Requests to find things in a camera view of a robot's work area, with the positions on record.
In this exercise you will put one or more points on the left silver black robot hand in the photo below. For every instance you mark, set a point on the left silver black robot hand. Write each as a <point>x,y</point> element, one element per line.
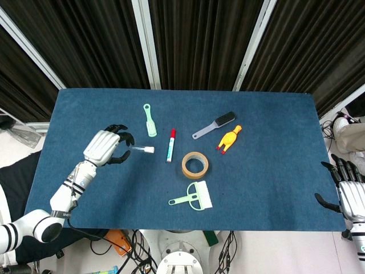
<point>104,144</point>

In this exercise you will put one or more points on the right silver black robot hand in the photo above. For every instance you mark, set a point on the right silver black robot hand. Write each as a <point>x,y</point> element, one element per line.
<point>346,188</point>

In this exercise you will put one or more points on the transparent test tube white cap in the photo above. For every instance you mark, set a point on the transparent test tube white cap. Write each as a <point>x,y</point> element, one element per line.
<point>144,149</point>

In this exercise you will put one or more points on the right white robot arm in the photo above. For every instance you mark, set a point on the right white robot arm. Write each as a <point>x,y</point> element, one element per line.
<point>357,242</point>

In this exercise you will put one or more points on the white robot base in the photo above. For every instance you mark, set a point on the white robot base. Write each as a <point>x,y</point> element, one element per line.
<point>179,254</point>

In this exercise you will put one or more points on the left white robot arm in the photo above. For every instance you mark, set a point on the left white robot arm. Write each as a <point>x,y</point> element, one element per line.
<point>48,208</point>

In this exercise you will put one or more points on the person shoe and trouser leg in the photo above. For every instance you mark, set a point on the person shoe and trouser leg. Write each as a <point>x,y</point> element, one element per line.
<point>349,134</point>

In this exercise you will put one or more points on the red capped white marker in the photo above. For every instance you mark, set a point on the red capped white marker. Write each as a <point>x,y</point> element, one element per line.
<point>171,145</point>

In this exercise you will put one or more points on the blue table cloth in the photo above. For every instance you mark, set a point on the blue table cloth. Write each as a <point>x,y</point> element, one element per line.
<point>182,160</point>

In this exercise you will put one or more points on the yellow packing tape roll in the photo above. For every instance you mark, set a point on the yellow packing tape roll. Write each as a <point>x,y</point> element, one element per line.
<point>195,165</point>

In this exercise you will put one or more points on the green wide brush white bristles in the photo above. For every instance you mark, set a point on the green wide brush white bristles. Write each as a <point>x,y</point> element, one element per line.
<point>196,197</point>

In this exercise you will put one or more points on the grey brush black bristles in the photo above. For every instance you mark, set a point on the grey brush black bristles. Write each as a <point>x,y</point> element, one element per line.
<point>216,124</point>

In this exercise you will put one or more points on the yellow rubber chicken toy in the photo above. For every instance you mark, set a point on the yellow rubber chicken toy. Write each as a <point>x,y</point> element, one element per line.
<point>229,138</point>

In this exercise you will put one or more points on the black curtain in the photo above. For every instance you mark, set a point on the black curtain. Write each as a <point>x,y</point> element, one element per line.
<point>199,42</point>

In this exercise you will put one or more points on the green rectangular block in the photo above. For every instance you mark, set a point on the green rectangular block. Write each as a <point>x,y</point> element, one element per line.
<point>210,238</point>

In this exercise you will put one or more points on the white curtain frame post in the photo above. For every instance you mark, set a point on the white curtain frame post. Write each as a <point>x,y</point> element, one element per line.
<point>31,48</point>
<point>146,42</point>
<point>253,42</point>
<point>342,104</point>

